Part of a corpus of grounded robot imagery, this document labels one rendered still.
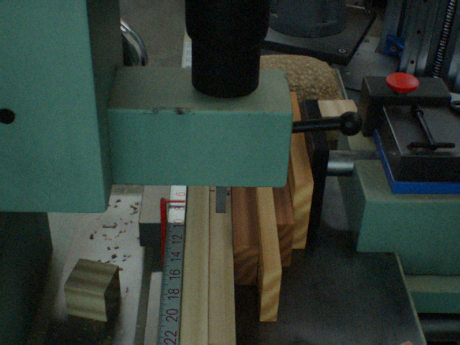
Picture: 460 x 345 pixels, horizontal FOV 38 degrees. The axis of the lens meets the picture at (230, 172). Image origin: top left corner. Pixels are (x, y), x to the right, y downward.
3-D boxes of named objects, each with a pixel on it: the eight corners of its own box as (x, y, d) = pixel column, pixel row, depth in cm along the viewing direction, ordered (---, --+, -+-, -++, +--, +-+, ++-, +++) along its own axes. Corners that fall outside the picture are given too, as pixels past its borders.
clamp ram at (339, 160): (381, 230, 64) (398, 151, 59) (302, 229, 64) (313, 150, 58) (364, 174, 71) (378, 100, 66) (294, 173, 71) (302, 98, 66)
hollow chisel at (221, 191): (226, 213, 58) (228, 165, 55) (215, 213, 58) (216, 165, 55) (226, 207, 59) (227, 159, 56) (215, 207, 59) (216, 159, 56)
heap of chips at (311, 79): (344, 103, 84) (348, 77, 82) (232, 101, 84) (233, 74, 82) (334, 70, 92) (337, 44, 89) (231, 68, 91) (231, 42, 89)
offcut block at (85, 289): (67, 314, 68) (62, 285, 66) (83, 285, 71) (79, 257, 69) (107, 322, 67) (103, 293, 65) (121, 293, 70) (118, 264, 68)
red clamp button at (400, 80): (420, 95, 63) (422, 85, 62) (389, 94, 63) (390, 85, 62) (413, 80, 65) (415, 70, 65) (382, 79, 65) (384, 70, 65)
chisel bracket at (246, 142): (285, 204, 54) (295, 112, 49) (107, 201, 53) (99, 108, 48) (278, 152, 60) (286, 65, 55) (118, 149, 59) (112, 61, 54)
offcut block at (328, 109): (312, 124, 80) (315, 100, 78) (348, 123, 80) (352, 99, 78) (319, 141, 77) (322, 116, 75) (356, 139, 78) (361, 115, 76)
